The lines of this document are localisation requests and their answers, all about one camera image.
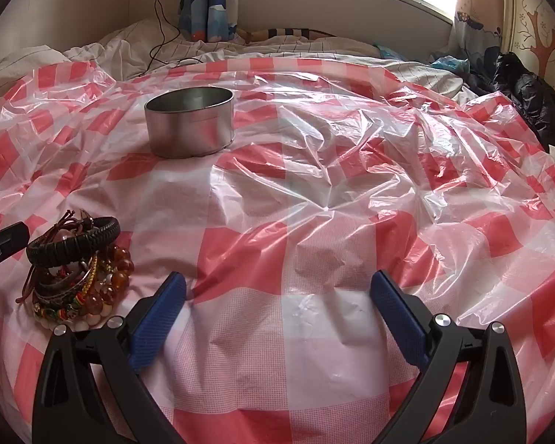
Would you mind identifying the black charger cable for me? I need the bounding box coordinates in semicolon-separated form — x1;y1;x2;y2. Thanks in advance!
139;0;206;77

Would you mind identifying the multicolour beaded bracelet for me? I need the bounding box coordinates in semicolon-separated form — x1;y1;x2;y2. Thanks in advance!
31;282;100;327

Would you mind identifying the amber bead bracelet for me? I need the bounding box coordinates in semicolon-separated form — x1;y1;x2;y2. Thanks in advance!
84;244;135;319

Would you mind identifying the black jacket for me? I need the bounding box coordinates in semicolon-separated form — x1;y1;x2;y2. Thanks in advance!
467;51;555;151

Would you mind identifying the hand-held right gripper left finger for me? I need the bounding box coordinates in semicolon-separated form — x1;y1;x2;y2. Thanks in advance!
32;272;188;444

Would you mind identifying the blue cartoon print curtain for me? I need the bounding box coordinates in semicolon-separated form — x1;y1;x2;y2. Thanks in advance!
177;0;239;42

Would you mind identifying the red checkered plastic sheet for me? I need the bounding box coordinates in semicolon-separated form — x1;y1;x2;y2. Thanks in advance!
0;53;555;444

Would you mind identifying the black braided leather bracelet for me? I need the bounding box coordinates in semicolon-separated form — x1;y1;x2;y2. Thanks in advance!
26;217;121;268

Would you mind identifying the blue plastic bag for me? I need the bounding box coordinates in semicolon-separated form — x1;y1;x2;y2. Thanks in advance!
428;54;471;75

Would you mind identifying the brown cord bracelet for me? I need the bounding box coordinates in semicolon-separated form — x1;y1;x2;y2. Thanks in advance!
16;209;99;305

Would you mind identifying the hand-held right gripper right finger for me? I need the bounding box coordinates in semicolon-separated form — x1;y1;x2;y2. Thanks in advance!
370;269;527;444

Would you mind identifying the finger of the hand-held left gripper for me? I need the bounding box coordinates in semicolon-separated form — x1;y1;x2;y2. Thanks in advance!
0;222;30;297

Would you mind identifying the white striped quilt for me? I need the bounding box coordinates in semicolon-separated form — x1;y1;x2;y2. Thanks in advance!
0;21;468;102

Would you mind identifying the white bead bracelet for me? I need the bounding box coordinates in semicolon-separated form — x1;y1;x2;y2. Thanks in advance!
51;304;117;334

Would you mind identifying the tree wall sticker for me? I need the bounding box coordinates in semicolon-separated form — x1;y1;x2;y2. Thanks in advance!
518;0;555;81

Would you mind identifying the round metal tin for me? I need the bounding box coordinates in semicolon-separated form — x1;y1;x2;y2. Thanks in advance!
145;87;236;159

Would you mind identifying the pale cartoon print curtain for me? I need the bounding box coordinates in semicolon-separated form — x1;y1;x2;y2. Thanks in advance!
448;0;507;77

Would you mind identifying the striped pillow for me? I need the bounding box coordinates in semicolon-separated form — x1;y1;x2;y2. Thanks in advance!
236;27;331;46

